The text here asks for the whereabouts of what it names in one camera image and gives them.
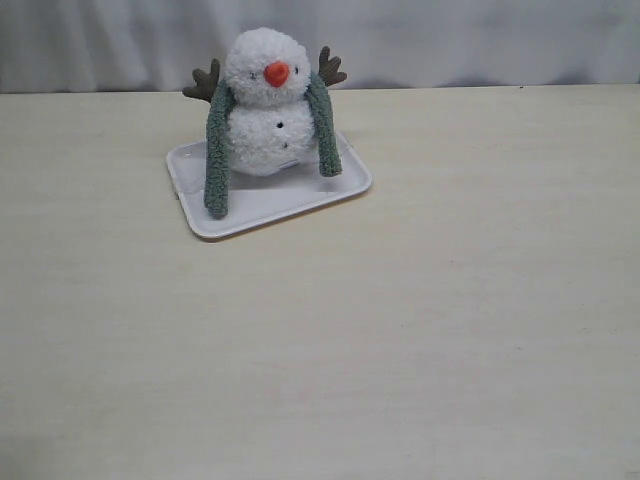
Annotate white plastic tray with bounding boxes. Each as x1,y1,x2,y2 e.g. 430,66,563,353
166,132,373,241

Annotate white curtain backdrop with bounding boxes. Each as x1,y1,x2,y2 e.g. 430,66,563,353
1,1,639,93

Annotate green knitted scarf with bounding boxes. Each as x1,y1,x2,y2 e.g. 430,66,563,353
204,71,342,219

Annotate white plush snowman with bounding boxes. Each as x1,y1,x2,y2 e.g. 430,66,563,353
182,27,347,177

